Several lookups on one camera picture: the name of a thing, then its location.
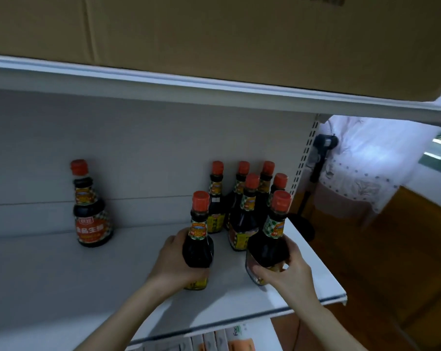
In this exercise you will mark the soy sauce bottle red label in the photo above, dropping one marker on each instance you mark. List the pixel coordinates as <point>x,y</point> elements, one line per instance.
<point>90,219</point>

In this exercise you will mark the white dotted cloth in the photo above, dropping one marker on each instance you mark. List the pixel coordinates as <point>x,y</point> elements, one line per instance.
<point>370,160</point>

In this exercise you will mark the black floor stand device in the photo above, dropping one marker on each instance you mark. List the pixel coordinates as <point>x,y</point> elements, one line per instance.
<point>324,144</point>

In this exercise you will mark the person's right thumb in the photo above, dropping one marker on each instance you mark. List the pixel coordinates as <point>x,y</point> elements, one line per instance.
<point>266,273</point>

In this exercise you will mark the person's right forearm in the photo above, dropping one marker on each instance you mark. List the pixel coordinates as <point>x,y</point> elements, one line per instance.
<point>332,328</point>

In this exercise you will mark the person's left thumb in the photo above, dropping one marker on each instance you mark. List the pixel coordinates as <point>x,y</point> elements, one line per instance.
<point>198,275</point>

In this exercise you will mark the person's right hand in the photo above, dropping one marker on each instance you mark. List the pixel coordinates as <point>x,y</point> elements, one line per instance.
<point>297,277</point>

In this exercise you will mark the brown cardboard box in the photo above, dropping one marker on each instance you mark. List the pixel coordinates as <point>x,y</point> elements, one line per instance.
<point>260,36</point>
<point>34,25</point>

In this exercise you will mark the white shelf board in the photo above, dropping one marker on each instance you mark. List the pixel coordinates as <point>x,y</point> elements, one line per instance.
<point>169,85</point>
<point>78,281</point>

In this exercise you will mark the person's left hand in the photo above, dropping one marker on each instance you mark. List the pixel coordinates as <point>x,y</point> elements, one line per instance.
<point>171,263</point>

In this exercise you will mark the soy sauce bottle yellow label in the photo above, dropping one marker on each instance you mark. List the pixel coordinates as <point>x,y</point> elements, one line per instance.
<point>238,190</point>
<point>244,222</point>
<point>268,248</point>
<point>216,211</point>
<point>198,252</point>
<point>266,182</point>
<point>279,180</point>

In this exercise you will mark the perforated white shelf upright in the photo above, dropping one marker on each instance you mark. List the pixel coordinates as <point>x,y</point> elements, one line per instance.
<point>305,157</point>

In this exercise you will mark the window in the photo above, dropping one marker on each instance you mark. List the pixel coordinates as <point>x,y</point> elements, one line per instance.
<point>438,151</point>

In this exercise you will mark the person's left forearm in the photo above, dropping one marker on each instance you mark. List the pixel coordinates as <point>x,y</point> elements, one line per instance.
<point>121,321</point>

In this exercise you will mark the white shelf back panel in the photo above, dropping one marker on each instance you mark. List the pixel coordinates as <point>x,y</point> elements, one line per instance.
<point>132,153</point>

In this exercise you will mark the row of white packets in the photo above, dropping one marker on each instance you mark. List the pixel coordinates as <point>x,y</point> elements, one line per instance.
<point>191,343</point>

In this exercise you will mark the white printed package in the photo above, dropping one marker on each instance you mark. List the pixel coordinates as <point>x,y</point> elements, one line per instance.
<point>262,334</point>

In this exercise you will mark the orange packet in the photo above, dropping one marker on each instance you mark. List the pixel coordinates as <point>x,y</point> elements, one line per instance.
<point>241,345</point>

